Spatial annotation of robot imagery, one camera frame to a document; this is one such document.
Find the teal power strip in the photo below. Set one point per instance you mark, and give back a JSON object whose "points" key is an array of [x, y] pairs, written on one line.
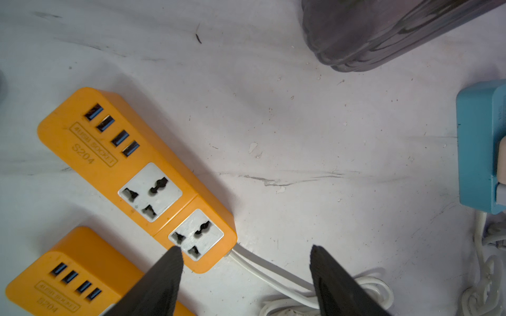
{"points": [[480, 112]]}

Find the orange power strip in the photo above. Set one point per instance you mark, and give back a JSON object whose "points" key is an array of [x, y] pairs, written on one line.
{"points": [[81, 275], [101, 137]]}

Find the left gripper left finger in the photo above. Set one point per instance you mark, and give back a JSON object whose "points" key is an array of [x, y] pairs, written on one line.
{"points": [[156, 293]]}

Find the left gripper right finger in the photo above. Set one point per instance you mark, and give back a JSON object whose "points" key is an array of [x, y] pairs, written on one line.
{"points": [[339, 293]]}

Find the dark grey ribbed vase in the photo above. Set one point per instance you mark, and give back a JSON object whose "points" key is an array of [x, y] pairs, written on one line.
{"points": [[358, 36]]}

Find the pink butterfly cube adapter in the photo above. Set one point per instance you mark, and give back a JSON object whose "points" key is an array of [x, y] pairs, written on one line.
{"points": [[501, 162]]}

